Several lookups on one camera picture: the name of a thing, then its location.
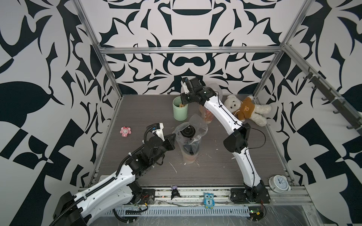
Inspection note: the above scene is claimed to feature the pale milk tea cup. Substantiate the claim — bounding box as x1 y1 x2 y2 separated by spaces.
182 143 200 164

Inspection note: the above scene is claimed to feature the clear plastic carrier bag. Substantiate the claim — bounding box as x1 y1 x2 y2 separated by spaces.
197 81 224 124

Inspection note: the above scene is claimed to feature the red milk tea cup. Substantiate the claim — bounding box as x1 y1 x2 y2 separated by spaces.
181 125 196 139

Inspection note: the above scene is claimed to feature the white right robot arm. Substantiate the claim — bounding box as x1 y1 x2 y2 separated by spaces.
181 77 270 203

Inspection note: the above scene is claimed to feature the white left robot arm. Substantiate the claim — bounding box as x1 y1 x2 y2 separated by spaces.
50 134 176 226

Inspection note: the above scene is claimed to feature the green straw holder cup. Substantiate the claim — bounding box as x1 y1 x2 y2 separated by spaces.
172 96 188 121

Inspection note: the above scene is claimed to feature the pink plush toy figure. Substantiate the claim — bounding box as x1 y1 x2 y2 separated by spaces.
120 127 132 137

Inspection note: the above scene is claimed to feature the small purple figure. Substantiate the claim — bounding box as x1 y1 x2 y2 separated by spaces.
171 185 181 200

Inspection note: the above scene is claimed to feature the white teddy bear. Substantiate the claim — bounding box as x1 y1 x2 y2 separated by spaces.
224 95 272 127

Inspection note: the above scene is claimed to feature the blue owl figure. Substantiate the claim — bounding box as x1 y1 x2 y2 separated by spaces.
204 193 215 209

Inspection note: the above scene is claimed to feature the white alarm clock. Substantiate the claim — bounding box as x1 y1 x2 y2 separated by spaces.
268 175 291 193

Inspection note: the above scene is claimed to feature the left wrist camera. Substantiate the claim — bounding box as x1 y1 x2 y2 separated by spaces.
151 123 165 141

